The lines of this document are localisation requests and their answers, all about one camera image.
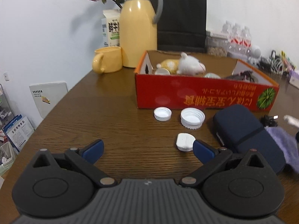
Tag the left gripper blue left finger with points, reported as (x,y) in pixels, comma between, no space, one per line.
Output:
(86,155)

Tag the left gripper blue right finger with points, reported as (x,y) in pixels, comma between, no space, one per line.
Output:
(205,153)

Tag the white round plastic device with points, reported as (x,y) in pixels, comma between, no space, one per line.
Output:
(184,142)

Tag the large white jar lid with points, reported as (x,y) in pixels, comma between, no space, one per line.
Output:
(192,118)

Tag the dark blue zip pouch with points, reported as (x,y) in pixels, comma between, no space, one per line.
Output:
(239,130)

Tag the small white bottle cap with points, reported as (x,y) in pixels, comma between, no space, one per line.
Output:
(162,114)

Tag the purple cloth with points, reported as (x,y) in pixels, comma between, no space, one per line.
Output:
(287,143)

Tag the white yellow plush toy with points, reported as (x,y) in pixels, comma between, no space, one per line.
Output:
(186,65)

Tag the orange cardboard box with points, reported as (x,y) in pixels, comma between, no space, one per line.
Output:
(238,83)

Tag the blue white booklet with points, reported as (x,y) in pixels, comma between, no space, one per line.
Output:
(19,130)

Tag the clear plastic lid in box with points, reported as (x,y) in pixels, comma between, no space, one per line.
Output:
(212,75)

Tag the yellow ceramic mug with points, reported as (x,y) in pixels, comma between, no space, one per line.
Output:
(107,60)

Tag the small decorated tin box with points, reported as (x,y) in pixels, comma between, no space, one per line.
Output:
(237,56)

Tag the white robot figurine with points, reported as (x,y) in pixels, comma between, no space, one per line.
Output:
(254,55)

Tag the clear jar with nuts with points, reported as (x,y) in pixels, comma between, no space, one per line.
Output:
(217,46)

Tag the purple tissue pack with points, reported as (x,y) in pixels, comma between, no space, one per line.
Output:
(294,78)

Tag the colourful snack packet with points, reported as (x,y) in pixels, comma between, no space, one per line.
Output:
(288,65)

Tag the white flat box on jar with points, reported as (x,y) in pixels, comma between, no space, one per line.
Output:
(216,34)

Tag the right water bottle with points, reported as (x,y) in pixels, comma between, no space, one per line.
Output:
(247,40)

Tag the water bottle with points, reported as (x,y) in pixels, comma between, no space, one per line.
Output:
(236,37)
(247,40)
(227,29)

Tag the middle water bottle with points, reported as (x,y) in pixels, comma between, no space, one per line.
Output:
(236,37)

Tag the left water bottle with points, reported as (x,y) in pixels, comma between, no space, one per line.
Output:
(227,29)

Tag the black paper shopping bag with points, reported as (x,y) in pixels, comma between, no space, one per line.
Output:
(182,26)

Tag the milk carton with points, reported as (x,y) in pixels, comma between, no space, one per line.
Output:
(110,27)

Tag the yellow thermos jug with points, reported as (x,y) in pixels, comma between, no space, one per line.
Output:
(138,29)

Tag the metal wire shelf rack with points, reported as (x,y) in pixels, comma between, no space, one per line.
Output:
(8,152)

